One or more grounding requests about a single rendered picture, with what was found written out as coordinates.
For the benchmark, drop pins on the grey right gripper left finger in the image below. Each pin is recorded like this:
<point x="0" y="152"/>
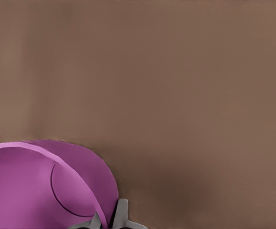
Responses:
<point x="94" y="221"/>

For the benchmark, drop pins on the pink bowl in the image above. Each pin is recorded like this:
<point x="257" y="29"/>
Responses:
<point x="21" y="186"/>

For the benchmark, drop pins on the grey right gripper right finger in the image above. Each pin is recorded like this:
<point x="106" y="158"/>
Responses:
<point x="121" y="212"/>

